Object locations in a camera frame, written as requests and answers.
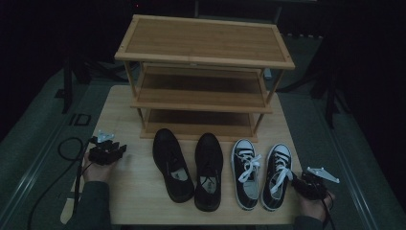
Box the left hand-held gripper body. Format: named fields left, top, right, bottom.
left=87, top=129, right=117, bottom=166

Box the metal floor rail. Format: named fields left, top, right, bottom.
left=327, top=127, right=382, bottom=230
left=0, top=85, right=97, bottom=224

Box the black metal stand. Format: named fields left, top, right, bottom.
left=54, top=57, right=94, bottom=115
left=277, top=37, right=350, bottom=129

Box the person's right hand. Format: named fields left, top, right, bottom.
left=298, top=190, right=336, bottom=222

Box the person's left hand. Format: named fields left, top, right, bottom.
left=81, top=152, right=118, bottom=184

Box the black leather shoe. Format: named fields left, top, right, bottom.
left=193, top=132, right=224, bottom=213
left=152, top=127, right=195, bottom=204

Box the black white canvas sneaker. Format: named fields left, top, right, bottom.
left=230, top=138, right=262, bottom=211
left=259, top=143, right=294, bottom=213

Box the three-tier wooden shoe rack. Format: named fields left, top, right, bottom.
left=114, top=13, right=296, bottom=143

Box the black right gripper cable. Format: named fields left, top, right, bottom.
left=320, top=191, right=337, bottom=230

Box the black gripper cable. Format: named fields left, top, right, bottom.
left=27, top=137, right=86, bottom=230
left=320, top=191, right=337, bottom=230

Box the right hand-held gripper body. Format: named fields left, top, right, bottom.
left=298, top=166, right=341, bottom=201

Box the grey metal frame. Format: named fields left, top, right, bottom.
left=192, top=0, right=320, bottom=25

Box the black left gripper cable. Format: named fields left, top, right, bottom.
left=27, top=137, right=86, bottom=230

